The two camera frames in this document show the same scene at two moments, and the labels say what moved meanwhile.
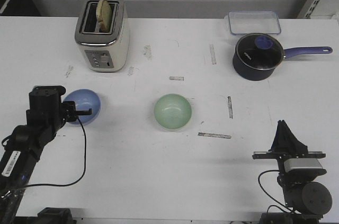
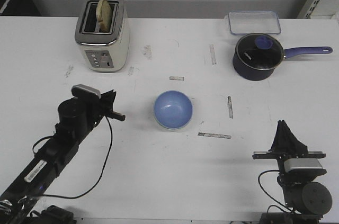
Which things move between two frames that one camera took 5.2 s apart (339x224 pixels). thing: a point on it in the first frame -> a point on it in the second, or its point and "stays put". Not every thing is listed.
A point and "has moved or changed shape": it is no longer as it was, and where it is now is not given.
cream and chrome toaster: (104, 52) stays put
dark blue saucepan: (252, 63) stays put
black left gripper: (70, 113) -> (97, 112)
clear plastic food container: (243, 22) stays put
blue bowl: (85, 99) has moved or changed shape
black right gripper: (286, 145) stays put
